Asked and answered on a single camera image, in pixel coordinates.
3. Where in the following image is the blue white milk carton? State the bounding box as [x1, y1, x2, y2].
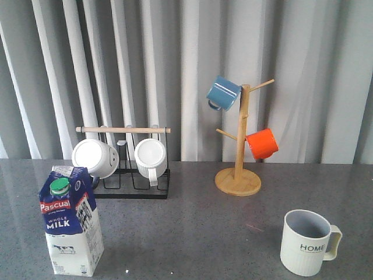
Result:
[38, 166, 104, 277]

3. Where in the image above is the white HOME mug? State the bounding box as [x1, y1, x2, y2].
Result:
[280, 209, 343, 277]

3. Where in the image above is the white ribbed mug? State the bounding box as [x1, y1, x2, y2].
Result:
[134, 138, 167, 187]

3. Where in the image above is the blue enamel mug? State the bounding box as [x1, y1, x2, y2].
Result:
[206, 76, 242, 111]

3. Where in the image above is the wooden mug tree stand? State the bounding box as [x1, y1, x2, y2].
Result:
[214, 79, 275, 197]

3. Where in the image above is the orange enamel mug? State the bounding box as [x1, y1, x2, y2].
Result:
[246, 128, 279, 160]

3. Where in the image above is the white smiley face mug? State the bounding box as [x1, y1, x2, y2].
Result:
[72, 139, 119, 179]

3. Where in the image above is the grey pleated curtain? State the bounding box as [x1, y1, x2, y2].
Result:
[1, 1, 372, 164]

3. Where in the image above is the black wire mug rack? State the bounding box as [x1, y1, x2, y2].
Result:
[76, 126, 171, 199]

